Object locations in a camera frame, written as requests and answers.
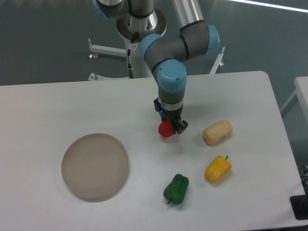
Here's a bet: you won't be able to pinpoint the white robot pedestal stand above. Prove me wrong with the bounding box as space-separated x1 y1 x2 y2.
87 8 226 81

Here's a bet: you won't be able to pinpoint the yellow bell pepper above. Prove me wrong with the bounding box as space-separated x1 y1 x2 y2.
204 155 232 183

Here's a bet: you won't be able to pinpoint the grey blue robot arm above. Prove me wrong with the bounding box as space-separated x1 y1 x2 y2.
92 0 219 137

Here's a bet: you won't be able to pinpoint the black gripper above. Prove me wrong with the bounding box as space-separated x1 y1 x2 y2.
154 97 188 134

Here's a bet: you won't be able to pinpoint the beige bread loaf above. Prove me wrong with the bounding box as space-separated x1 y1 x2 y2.
203 119 233 146

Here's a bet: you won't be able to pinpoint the green bell pepper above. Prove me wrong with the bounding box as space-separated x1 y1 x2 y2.
163 174 190 205

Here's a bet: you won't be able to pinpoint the beige round plate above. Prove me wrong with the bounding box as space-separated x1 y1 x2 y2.
61 133 129 203

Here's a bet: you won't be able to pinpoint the red bell pepper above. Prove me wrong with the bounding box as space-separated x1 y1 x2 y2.
158 119 174 138

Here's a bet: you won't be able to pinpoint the black cables at right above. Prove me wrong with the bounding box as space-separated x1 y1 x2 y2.
296 163 308 188

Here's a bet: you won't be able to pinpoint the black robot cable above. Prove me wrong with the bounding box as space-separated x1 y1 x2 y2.
126 31 140 79

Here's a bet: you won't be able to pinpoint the black device at edge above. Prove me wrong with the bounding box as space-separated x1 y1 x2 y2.
290 195 308 220

